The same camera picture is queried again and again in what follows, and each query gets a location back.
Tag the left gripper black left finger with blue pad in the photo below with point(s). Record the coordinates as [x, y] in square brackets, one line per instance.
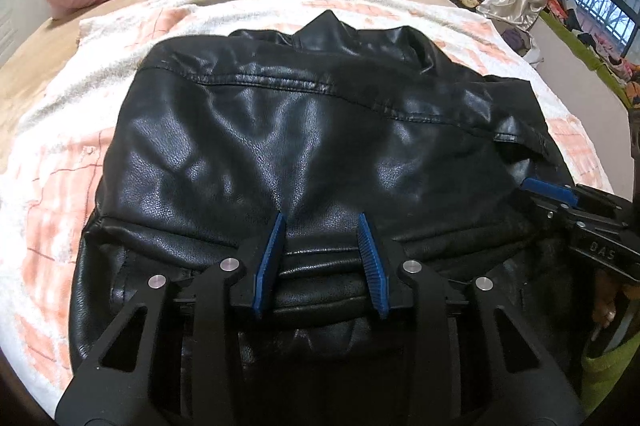
[172, 355]

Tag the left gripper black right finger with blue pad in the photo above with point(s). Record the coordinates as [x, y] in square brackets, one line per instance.
[463, 353]

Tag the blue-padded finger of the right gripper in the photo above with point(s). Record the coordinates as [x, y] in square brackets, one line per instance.
[560, 194]

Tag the black leather jacket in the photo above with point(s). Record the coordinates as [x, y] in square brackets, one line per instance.
[218, 134]

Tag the green sleeve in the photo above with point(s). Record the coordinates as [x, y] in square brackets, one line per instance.
[601, 374]

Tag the white orange patterned blanket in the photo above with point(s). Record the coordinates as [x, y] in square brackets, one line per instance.
[71, 79]

